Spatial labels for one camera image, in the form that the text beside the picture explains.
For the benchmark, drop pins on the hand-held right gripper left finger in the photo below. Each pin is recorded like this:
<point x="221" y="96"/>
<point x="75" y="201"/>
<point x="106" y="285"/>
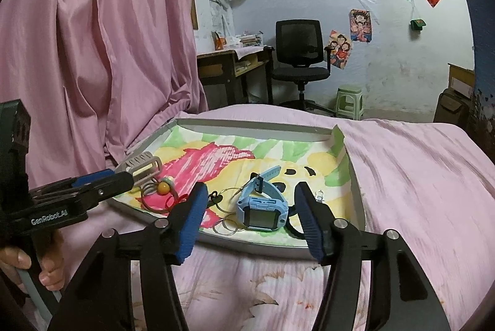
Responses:
<point x="191" y="222"/>

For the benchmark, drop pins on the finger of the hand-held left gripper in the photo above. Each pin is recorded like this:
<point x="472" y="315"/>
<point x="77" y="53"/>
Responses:
<point x="92" y="176"/>
<point x="112" y="188"/>

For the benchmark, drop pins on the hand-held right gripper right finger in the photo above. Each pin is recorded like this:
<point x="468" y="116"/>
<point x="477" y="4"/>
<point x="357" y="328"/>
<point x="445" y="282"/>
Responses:
<point x="309" y="226"/>

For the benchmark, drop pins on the blue kids smartwatch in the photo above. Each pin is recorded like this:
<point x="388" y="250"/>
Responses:
<point x="261" y="209"/>

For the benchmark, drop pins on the shallow grey tray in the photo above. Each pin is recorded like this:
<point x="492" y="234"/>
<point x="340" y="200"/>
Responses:
<point x="239" y="244"/>

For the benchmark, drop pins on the person's left hand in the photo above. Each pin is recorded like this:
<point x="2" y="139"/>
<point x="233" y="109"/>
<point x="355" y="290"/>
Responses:
<point x="52" y="261"/>

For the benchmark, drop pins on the small white charm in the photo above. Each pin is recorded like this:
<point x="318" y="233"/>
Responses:
<point x="319" y="196"/>

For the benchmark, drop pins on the colourful painted paper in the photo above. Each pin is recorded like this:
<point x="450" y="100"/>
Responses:
<point x="216" y="161"/>

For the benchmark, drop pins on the pink bed sheet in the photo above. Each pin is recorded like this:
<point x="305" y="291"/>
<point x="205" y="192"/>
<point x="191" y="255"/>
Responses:
<point x="417" y="176"/>

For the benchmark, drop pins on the pink curtain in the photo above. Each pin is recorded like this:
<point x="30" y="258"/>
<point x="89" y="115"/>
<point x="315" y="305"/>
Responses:
<point x="96" y="45"/>

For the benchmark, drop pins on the green plastic stool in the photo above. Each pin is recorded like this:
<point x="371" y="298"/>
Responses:
<point x="349" y="99"/>

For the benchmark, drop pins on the wooden desk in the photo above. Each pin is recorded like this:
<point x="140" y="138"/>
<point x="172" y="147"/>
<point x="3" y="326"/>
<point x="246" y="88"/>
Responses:
<point x="220" y="64"/>

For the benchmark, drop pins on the black office chair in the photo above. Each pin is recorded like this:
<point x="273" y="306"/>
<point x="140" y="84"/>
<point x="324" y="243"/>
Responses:
<point x="299" y="48"/>

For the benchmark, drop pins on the pile of books and papers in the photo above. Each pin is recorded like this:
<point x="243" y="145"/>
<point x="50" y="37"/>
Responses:
<point x="243" y="40"/>

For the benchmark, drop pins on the cardboard box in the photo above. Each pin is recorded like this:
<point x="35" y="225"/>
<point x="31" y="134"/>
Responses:
<point x="461" y="80"/>

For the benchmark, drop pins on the small green hanging box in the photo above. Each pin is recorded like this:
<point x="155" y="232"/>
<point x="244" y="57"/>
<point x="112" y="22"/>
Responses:
<point x="417" y="24"/>

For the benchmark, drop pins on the cartoon family wall poster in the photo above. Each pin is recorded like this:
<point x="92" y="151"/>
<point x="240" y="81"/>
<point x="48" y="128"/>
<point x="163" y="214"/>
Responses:
<point x="340" y="49"/>

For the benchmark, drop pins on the anime wall poster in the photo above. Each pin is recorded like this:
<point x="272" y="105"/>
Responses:
<point x="360" y="25"/>

